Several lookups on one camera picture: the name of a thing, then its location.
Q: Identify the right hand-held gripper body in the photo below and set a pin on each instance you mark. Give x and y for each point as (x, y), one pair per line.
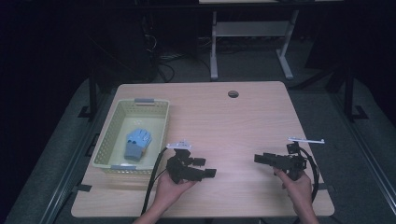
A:
(292, 163)

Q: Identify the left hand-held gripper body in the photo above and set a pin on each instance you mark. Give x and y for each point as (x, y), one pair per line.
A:
(177, 168)

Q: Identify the light blue knit glove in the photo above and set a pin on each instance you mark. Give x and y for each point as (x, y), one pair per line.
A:
(137, 141)

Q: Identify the pale green plastic basket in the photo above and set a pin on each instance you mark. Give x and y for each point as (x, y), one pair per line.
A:
(118, 161)

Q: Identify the person's left hand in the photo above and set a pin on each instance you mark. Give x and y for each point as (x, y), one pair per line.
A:
(166, 193)

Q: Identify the person's right hand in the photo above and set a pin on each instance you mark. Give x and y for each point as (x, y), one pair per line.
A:
(299, 193)

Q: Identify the black metal stand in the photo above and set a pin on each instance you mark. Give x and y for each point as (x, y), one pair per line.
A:
(92, 93)
(350, 93)

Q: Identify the aluminium frame rail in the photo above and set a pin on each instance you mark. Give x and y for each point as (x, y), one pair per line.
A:
(370, 149)
(71, 174)

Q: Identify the white desk frame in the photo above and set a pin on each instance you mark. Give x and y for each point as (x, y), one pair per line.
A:
(252, 29)

